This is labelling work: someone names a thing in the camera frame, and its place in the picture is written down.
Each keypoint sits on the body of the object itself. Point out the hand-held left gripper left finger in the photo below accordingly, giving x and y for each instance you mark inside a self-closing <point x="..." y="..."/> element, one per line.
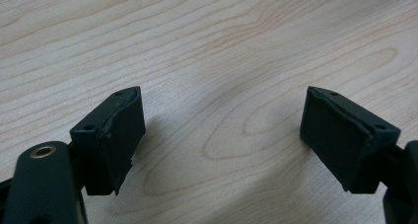
<point x="108" y="141"/>

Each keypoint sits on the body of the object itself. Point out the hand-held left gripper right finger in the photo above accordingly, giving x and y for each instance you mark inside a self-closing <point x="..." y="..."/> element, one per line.
<point x="345" y="138"/>

